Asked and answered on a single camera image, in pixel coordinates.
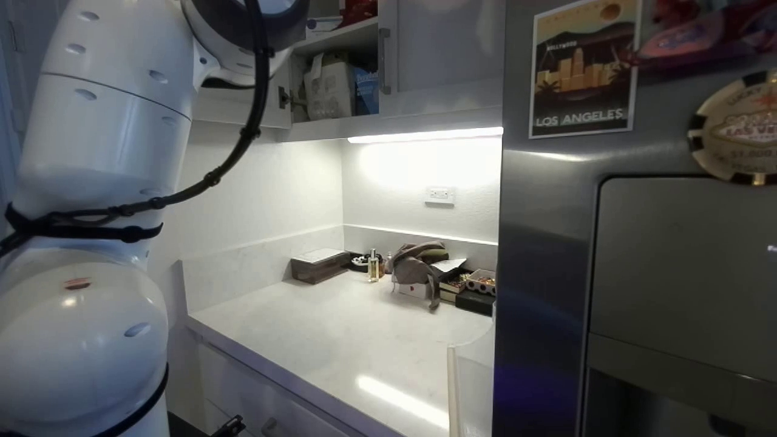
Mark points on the clear plastic bag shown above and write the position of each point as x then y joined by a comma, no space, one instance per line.
473,389

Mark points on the white base cabinet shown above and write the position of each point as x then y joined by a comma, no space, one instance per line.
243,398

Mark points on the amber glass bottle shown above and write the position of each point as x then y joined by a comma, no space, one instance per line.
375,269

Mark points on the brown box white lid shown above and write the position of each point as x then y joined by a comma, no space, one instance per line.
320,265

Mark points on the dark box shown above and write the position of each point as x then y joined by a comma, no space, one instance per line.
477,293

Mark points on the Los Angeles poster magnet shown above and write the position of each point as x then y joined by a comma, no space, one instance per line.
583,75

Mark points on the Las Vegas chip magnet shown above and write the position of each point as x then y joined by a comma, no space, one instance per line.
738,131

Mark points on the stainless steel refrigerator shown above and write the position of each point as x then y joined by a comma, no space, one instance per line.
549,284

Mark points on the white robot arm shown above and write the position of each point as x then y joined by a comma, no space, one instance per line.
99,243

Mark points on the white wall outlet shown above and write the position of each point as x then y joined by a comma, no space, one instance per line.
440,196

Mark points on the white cardboard box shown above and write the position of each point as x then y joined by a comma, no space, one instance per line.
451,269

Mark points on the small white blue box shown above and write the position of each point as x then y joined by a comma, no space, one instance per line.
325,27

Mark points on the white wall cabinet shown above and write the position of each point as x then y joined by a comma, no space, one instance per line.
366,126

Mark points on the under-cabinet light strip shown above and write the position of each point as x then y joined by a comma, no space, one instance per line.
427,135

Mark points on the red pink magnet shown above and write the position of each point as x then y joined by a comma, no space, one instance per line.
706,38

